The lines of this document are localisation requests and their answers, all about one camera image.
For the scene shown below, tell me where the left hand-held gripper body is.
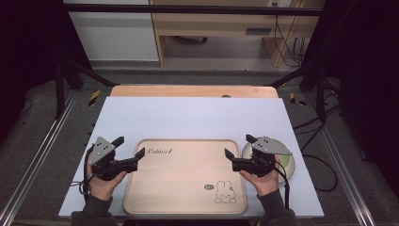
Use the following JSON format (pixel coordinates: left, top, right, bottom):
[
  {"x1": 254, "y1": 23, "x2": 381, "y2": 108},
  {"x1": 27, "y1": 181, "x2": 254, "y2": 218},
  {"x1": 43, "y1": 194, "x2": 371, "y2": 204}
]
[{"x1": 88, "y1": 136, "x2": 128, "y2": 182}]

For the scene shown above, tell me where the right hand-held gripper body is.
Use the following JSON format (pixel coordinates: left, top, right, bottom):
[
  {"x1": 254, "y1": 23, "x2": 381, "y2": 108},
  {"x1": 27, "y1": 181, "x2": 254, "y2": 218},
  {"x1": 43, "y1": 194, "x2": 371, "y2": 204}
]
[{"x1": 247, "y1": 136, "x2": 294, "y2": 177}]

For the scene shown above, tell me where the person's right hand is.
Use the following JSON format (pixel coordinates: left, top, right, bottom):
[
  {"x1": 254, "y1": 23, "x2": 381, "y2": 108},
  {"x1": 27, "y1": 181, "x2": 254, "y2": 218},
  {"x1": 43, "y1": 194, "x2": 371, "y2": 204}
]
[{"x1": 239, "y1": 154, "x2": 281, "y2": 198}]

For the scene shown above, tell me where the person's left hand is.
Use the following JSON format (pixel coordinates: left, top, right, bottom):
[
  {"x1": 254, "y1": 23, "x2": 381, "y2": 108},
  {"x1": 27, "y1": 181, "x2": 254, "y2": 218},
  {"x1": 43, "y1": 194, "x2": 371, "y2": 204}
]
[{"x1": 86, "y1": 155, "x2": 128, "y2": 202}]

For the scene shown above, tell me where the green and white plate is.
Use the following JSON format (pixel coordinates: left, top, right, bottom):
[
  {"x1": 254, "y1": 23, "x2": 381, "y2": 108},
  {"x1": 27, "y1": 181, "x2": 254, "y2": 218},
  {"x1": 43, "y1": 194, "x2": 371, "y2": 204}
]
[{"x1": 241, "y1": 137, "x2": 295, "y2": 186}]

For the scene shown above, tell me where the yellow and black tape strip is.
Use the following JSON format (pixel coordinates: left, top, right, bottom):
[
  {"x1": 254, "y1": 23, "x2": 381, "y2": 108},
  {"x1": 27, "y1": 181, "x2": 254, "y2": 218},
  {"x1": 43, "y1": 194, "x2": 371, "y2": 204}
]
[
  {"x1": 88, "y1": 89, "x2": 102, "y2": 107},
  {"x1": 289, "y1": 92, "x2": 308, "y2": 106}
]

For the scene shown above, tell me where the wooden tray with rabbit print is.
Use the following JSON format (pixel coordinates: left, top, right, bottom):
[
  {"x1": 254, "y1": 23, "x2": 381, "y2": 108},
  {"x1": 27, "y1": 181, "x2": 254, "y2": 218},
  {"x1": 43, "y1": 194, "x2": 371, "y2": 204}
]
[{"x1": 123, "y1": 138, "x2": 247, "y2": 216}]

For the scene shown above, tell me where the white table sheet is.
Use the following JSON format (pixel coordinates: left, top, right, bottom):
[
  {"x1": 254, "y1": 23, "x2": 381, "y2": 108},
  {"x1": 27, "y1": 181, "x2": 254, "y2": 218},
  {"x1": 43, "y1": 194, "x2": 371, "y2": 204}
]
[{"x1": 58, "y1": 96, "x2": 325, "y2": 218}]

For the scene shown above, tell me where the black metal stand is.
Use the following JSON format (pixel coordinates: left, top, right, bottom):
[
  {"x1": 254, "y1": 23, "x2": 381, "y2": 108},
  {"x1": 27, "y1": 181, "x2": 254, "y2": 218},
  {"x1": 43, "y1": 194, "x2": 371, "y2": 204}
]
[
  {"x1": 54, "y1": 56, "x2": 119, "y2": 121},
  {"x1": 267, "y1": 59, "x2": 327, "y2": 122}
]

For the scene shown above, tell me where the white cabinet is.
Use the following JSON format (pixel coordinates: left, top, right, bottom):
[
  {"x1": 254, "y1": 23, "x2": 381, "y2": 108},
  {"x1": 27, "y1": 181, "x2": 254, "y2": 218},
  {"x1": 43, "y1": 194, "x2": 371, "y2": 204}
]
[{"x1": 62, "y1": 0, "x2": 160, "y2": 62}]

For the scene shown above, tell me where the grey desk label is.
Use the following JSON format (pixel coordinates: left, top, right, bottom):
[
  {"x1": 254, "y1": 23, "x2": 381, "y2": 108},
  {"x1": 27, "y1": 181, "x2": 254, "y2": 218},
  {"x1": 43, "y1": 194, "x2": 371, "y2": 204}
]
[{"x1": 245, "y1": 27, "x2": 273, "y2": 36}]

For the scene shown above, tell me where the wooden desk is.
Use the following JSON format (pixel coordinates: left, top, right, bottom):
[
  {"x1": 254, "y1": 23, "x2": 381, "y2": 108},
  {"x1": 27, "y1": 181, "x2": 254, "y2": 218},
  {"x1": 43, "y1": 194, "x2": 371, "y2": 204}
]
[{"x1": 149, "y1": 0, "x2": 326, "y2": 69}]

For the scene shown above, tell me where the black curtain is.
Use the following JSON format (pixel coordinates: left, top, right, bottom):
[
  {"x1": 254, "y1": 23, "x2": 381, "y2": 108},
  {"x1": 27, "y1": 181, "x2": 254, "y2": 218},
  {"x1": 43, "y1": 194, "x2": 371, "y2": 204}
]
[
  {"x1": 300, "y1": 0, "x2": 399, "y2": 191},
  {"x1": 0, "y1": 0, "x2": 92, "y2": 140}
]

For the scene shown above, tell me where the left hand-held gripper cable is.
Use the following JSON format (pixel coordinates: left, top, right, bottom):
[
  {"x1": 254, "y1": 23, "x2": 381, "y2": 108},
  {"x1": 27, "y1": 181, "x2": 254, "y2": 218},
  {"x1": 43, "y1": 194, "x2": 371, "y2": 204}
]
[{"x1": 70, "y1": 145, "x2": 96, "y2": 202}]

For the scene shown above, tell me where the hand-held gripper cable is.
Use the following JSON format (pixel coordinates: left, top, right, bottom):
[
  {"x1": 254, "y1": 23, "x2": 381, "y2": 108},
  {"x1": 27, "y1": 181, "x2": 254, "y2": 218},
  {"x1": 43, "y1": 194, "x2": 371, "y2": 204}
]
[
  {"x1": 273, "y1": 160, "x2": 291, "y2": 211},
  {"x1": 70, "y1": 145, "x2": 96, "y2": 202}
]

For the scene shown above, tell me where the right hand-held gripper cable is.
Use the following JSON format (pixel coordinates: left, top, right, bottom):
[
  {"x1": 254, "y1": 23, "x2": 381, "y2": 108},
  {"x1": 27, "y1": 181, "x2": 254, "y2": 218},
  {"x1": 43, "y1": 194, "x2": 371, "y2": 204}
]
[{"x1": 273, "y1": 160, "x2": 291, "y2": 211}]

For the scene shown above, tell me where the black floor cable loop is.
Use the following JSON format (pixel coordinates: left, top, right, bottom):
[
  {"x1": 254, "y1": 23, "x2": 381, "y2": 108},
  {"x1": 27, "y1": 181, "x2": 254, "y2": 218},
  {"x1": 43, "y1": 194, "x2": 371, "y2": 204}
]
[{"x1": 301, "y1": 153, "x2": 340, "y2": 193}]

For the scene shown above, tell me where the aluminium floor rail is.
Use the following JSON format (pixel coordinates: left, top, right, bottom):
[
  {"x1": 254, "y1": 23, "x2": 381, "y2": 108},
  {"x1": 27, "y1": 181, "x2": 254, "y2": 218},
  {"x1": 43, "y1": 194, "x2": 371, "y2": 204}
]
[
  {"x1": 304, "y1": 93, "x2": 377, "y2": 226},
  {"x1": 0, "y1": 89, "x2": 79, "y2": 226}
]

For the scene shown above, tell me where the bundle of black desk cables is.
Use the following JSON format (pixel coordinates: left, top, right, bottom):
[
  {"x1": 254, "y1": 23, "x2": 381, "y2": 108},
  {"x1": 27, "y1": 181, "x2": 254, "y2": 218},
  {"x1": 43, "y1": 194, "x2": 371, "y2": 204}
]
[{"x1": 273, "y1": 13, "x2": 307, "y2": 69}]

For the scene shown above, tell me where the white wall socket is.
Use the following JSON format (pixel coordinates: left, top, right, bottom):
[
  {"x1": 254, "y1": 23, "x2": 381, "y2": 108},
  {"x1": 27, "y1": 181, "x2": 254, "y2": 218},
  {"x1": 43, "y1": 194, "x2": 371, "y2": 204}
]
[{"x1": 266, "y1": 0, "x2": 293, "y2": 8}]

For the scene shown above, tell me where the black horizontal frame bar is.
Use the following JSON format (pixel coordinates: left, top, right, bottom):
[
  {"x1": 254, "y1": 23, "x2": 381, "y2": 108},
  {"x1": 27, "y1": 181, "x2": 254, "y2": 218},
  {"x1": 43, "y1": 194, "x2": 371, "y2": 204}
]
[{"x1": 60, "y1": 3, "x2": 327, "y2": 17}]

